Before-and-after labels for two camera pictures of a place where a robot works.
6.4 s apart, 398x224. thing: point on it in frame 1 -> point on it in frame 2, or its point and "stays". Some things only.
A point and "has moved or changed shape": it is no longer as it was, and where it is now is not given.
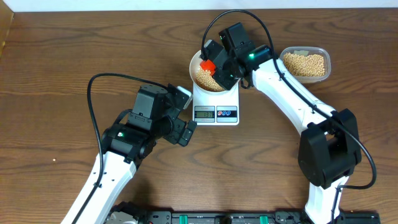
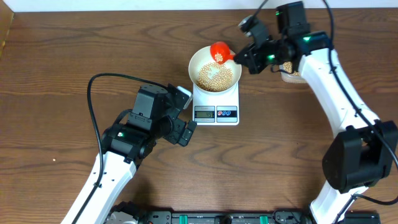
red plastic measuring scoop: [208, 65] has moved or changed shape
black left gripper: [174, 135] stays
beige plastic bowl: [194, 66] stays
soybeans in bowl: [206, 80] stays
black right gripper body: [226, 77] -> [268, 54]
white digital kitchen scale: [219, 108] stays
